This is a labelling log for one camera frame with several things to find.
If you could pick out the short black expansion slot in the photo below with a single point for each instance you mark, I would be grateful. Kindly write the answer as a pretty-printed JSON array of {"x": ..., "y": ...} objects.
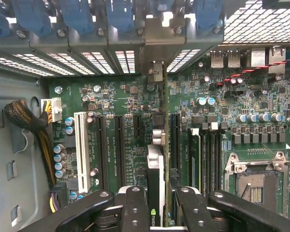
[{"x": 137, "y": 126}]

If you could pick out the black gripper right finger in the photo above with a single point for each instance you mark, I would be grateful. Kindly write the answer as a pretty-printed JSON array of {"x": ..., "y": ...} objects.
[{"x": 195, "y": 212}]

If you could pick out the open black PC case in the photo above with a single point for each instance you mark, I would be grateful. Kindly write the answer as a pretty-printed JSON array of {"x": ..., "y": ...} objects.
[{"x": 14, "y": 84}]

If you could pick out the white power connector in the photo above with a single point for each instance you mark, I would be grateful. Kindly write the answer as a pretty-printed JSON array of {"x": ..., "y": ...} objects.
[{"x": 54, "y": 110}]

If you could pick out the white expansion slot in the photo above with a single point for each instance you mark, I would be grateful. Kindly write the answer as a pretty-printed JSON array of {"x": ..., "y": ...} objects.
[{"x": 82, "y": 149}]

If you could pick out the green motherboard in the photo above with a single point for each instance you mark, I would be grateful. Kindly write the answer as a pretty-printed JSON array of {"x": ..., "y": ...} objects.
[{"x": 232, "y": 96}]

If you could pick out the black power connector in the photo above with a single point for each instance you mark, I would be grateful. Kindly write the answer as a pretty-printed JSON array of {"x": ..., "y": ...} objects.
[{"x": 62, "y": 195}]

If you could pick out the long black expansion slot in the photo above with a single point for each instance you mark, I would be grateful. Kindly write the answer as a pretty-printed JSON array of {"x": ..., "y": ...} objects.
[
  {"x": 176, "y": 140},
  {"x": 102, "y": 149},
  {"x": 119, "y": 149}
]

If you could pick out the CPU socket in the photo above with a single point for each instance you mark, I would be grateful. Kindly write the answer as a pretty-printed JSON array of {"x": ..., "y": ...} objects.
[{"x": 258, "y": 186}]

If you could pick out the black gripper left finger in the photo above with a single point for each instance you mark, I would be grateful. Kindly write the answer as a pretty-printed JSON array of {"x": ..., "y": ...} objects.
[{"x": 135, "y": 212}]

